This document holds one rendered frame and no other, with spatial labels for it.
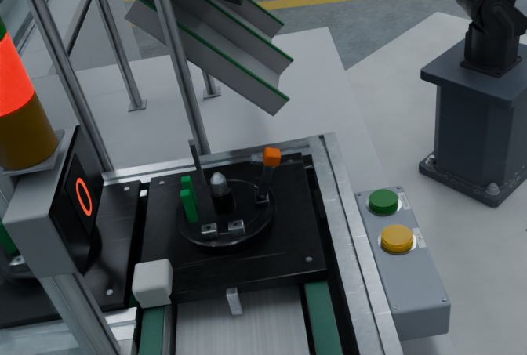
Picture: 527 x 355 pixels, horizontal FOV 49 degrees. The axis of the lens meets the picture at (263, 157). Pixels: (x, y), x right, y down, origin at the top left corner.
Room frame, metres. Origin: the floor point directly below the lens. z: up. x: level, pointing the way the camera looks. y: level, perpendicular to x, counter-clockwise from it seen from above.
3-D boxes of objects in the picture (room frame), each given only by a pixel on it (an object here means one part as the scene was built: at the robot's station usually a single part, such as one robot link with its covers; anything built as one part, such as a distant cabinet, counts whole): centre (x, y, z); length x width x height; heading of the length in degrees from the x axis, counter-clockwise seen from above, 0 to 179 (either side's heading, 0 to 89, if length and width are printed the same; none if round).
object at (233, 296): (0.46, 0.07, 0.95); 0.01 x 0.01 x 0.04; 88
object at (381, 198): (0.56, -0.15, 0.96); 0.04 x 0.04 x 0.02
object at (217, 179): (0.58, 0.06, 1.04); 0.02 x 0.02 x 0.03
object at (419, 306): (0.49, -0.15, 0.93); 0.21 x 0.07 x 0.06; 178
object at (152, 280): (0.49, 0.17, 0.97); 0.05 x 0.05 x 0.04; 88
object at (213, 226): (0.54, 0.09, 1.00); 0.02 x 0.01 x 0.02; 88
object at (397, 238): (0.49, -0.15, 0.96); 0.04 x 0.04 x 0.02
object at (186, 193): (0.57, 0.11, 1.01); 0.01 x 0.01 x 0.05; 88
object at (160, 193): (0.58, 0.06, 0.96); 0.24 x 0.24 x 0.02; 88
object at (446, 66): (0.71, -0.35, 0.96); 0.15 x 0.15 x 0.20; 35
